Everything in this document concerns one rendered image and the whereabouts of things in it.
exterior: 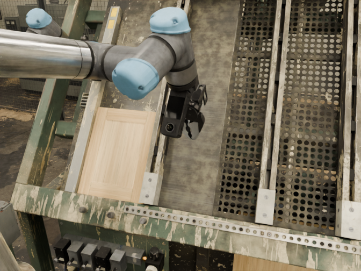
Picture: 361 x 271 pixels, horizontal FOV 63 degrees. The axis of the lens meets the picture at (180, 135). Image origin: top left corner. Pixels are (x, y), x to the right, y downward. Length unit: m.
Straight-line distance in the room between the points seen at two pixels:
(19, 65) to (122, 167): 0.87
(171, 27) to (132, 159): 0.83
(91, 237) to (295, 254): 0.82
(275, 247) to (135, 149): 0.69
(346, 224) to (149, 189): 0.72
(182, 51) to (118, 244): 0.93
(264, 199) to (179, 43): 0.73
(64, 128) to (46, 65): 1.04
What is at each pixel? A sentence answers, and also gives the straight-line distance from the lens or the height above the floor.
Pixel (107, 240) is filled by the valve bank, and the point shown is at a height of 0.75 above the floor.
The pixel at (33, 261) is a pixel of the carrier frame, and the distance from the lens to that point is 1.77.
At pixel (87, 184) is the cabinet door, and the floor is 0.93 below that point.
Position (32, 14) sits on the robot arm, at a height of 1.62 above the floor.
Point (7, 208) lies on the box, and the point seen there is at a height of 0.92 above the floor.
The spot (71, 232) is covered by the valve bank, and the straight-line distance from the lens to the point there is 1.43.
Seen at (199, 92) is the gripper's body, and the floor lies 1.46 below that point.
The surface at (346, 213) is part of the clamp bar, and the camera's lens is 1.20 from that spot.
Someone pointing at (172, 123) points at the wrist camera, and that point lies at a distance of 0.68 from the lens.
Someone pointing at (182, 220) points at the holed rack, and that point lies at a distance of 1.20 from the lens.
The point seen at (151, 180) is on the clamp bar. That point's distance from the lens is 1.21.
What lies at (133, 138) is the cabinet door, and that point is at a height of 1.10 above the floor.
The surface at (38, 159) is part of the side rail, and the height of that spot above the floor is 0.98.
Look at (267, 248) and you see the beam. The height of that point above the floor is 0.85.
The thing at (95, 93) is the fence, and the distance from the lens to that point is 1.47.
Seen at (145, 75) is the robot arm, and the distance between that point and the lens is 0.53.
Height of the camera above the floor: 1.65
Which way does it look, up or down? 24 degrees down
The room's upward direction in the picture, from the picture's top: straight up
